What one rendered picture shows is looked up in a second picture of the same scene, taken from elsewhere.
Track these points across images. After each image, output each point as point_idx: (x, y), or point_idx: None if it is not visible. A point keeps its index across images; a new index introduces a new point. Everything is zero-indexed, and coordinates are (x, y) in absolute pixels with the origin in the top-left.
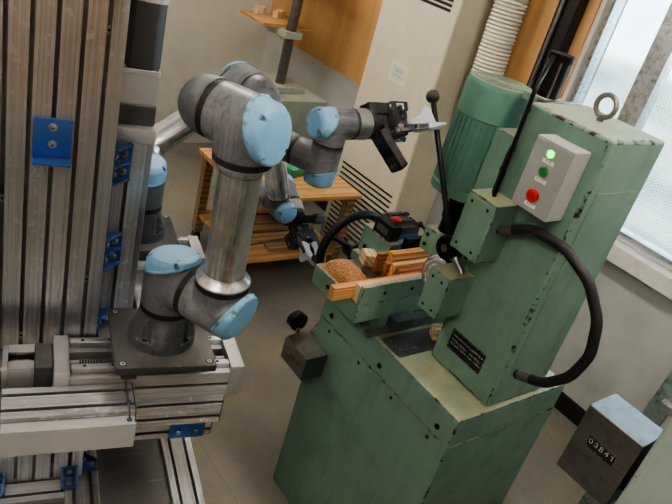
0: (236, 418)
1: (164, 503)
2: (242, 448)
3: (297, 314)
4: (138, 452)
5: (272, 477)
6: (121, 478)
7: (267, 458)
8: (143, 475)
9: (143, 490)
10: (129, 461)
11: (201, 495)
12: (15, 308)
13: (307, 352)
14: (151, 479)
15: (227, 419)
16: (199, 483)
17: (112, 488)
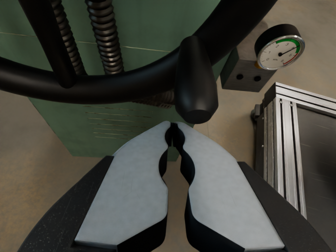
0: (173, 240)
1: (299, 125)
2: (185, 199)
3: (296, 28)
4: (317, 175)
5: (175, 162)
6: (329, 156)
7: (169, 180)
8: (313, 152)
9: (313, 140)
10: (324, 169)
11: (277, 115)
12: None
13: (259, 28)
14: (307, 146)
15: (182, 242)
16: (277, 123)
17: (334, 150)
